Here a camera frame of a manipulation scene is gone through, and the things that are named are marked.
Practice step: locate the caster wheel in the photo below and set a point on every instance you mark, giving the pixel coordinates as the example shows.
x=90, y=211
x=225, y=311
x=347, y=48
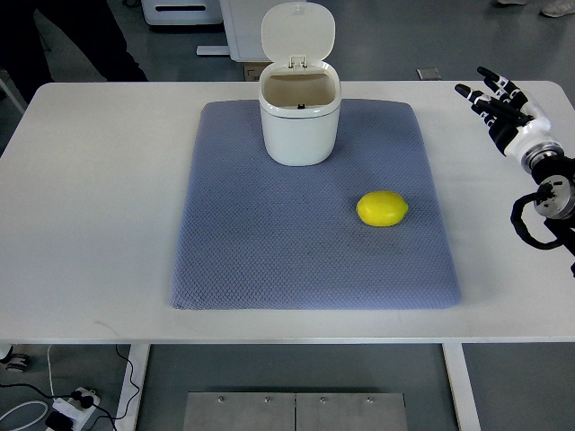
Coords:
x=13, y=361

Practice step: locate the white trash bin with lid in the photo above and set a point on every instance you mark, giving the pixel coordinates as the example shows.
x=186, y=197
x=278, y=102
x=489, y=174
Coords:
x=300, y=94

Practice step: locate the white table leg left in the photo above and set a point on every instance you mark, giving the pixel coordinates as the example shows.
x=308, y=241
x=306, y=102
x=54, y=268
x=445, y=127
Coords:
x=132, y=387

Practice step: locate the cardboard box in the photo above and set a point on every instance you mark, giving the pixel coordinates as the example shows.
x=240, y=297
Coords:
x=252, y=71

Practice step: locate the white table leg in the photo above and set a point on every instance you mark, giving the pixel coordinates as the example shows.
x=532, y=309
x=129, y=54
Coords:
x=461, y=388
x=132, y=387

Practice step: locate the white power strip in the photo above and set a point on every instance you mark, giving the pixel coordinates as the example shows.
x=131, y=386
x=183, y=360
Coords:
x=78, y=406

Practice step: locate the black silver robot right arm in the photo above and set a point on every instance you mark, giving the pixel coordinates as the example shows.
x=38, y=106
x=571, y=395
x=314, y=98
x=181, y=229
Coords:
x=555, y=179

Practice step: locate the metal floor plate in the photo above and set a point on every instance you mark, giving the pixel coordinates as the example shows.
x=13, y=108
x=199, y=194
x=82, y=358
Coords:
x=295, y=411

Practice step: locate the white table leg right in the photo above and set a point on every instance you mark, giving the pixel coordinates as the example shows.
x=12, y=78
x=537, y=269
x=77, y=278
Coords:
x=461, y=388

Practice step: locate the blue-grey textured mat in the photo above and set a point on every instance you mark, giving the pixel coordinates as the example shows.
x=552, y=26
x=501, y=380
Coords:
x=256, y=234

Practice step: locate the white cabinet stand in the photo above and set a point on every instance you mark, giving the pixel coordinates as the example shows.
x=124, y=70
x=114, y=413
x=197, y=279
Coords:
x=242, y=21

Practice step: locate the white shoes in background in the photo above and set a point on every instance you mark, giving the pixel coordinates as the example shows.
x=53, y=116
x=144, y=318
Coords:
x=553, y=9

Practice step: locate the yellow lemon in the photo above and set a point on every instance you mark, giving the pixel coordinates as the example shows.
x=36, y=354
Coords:
x=382, y=208

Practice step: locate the white appliance with black slot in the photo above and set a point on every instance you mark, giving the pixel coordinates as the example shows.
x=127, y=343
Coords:
x=181, y=12

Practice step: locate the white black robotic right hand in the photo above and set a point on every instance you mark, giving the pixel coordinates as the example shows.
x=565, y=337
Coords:
x=517, y=125

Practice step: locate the grey floor socket plate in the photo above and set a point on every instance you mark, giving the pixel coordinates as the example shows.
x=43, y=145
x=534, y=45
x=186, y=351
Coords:
x=428, y=74

